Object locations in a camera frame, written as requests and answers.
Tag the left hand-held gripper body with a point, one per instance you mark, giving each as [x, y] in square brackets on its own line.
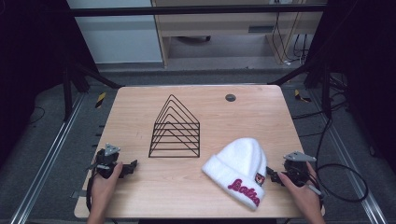
[104, 160]

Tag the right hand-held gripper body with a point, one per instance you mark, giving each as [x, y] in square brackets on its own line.
[297, 169]

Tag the white knitted beanie hat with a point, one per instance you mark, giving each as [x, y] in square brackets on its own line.
[239, 168]

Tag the person's left hand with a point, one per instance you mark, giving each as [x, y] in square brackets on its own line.
[104, 189]

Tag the person's right hand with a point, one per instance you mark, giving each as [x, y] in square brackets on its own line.
[303, 196]

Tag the yellow black striped tape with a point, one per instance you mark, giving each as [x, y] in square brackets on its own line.
[100, 100]
[301, 97]

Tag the black metal stand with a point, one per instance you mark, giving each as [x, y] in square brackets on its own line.
[325, 90]
[67, 93]

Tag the grey round table grommet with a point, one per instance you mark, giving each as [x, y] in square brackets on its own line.
[230, 97]

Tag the black curtain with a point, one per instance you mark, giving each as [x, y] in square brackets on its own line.
[34, 62]
[367, 62]

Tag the white cabinet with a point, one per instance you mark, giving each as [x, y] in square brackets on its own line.
[118, 37]

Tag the light wooden desk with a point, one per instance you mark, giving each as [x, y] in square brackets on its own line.
[218, 23]

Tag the grey metal table bracket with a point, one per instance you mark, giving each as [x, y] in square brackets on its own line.
[77, 194]

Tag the aluminium floor rail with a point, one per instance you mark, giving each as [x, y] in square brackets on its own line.
[351, 168]
[46, 158]

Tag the black frame crossbar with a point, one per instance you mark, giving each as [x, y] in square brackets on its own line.
[199, 10]

